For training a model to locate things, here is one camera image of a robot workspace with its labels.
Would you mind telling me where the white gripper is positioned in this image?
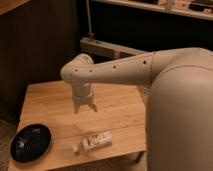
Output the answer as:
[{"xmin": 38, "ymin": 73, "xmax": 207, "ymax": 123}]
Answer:
[{"xmin": 72, "ymin": 92, "xmax": 98, "ymax": 114}]

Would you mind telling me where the clear plastic bottle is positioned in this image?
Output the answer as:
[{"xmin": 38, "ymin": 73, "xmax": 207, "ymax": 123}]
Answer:
[{"xmin": 72, "ymin": 131, "xmax": 112, "ymax": 153}]

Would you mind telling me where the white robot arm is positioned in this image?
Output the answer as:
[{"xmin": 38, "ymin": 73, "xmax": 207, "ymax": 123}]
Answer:
[{"xmin": 60, "ymin": 47, "xmax": 213, "ymax": 171}]

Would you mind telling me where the black ceramic bowl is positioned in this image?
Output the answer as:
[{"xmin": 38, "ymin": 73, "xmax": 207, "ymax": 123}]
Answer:
[{"xmin": 10, "ymin": 123, "xmax": 52, "ymax": 163}]

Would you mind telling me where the wooden table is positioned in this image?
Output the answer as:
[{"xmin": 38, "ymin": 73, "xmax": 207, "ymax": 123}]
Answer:
[{"xmin": 8, "ymin": 81, "xmax": 146, "ymax": 171}]

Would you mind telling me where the metal pole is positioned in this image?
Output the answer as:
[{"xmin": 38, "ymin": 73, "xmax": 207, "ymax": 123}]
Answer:
[{"xmin": 86, "ymin": 0, "xmax": 94, "ymax": 40}]

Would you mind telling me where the upper wooden shelf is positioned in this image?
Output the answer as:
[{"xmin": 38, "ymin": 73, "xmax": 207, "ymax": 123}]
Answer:
[{"xmin": 94, "ymin": 0, "xmax": 213, "ymax": 21}]

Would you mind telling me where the wooden shelf rail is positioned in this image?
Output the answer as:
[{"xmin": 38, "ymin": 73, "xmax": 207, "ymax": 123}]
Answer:
[{"xmin": 80, "ymin": 37, "xmax": 144, "ymax": 59}]

